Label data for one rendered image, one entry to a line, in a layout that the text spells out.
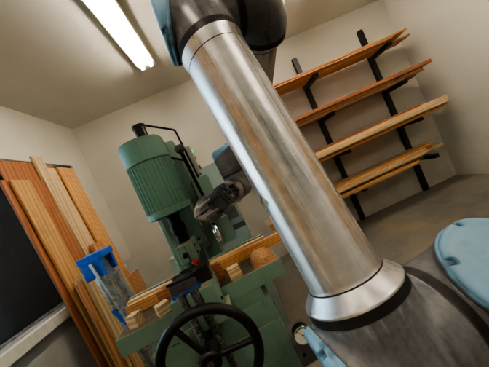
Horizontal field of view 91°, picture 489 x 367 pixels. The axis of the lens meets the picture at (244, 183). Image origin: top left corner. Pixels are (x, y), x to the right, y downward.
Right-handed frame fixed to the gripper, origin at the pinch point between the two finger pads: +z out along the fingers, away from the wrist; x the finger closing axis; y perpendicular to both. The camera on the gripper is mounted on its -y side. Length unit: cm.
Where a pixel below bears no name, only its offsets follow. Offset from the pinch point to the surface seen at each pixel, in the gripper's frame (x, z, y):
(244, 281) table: 26.4, -11.0, -11.0
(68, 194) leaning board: -114, -100, -178
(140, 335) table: 15.8, 8.6, -41.2
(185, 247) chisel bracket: 4.3, -13.9, -23.9
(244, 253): 21.7, -26.6, -14.2
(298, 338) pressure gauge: 51, -9, -8
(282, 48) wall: -114, -305, 59
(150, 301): 10.6, -5.4, -47.1
